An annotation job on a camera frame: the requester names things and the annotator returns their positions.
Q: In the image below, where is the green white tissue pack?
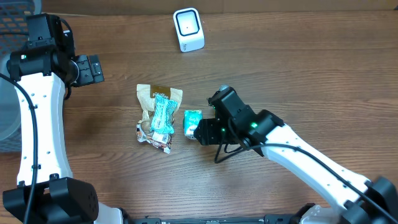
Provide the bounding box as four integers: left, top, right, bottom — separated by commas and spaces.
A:
183, 110, 203, 139

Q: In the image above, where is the teal snack pack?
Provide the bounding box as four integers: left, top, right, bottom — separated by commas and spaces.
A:
151, 95, 178, 134

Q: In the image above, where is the beige brown snack pouch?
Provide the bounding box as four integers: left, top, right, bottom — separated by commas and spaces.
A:
136, 84, 183, 154

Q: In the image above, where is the yellow liquid bottle grey cap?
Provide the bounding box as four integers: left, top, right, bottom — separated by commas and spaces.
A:
218, 84, 230, 92

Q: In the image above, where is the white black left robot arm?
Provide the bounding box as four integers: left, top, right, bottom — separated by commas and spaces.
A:
2, 14, 129, 223

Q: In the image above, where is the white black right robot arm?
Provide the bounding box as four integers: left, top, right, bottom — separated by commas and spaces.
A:
193, 86, 397, 223

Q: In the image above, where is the white barcode scanner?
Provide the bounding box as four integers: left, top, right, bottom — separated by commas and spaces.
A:
173, 7, 205, 53

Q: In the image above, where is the grey plastic mesh basket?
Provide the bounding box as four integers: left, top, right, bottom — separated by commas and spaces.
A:
1, 0, 42, 152

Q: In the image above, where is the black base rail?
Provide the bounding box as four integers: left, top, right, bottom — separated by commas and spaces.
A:
129, 214, 299, 224

